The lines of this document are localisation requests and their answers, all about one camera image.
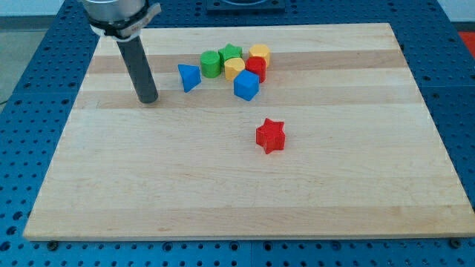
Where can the red star block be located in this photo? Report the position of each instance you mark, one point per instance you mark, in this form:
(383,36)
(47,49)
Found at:
(270,136)

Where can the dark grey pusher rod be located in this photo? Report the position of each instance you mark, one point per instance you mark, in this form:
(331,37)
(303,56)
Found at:
(138,68)

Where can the white clamp bracket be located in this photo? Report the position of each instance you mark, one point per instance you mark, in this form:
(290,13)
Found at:
(123,31)

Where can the wooden board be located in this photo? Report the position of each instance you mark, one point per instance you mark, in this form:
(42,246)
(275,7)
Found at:
(362,156)

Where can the yellow hexagon block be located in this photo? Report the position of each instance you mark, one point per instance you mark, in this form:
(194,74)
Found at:
(261,50)

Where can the green cylinder block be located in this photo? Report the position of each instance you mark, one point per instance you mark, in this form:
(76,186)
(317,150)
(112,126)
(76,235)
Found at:
(210,64)

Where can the red cylinder block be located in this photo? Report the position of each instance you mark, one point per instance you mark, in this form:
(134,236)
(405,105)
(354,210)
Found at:
(257,65)

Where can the green star block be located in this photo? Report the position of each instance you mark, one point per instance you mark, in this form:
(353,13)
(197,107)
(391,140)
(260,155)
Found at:
(229,52)

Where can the blue triangle block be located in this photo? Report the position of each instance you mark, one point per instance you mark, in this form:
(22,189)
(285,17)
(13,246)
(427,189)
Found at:
(190,75)

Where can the blue cube block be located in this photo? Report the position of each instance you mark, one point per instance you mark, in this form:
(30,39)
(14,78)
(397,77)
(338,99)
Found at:
(246,85)

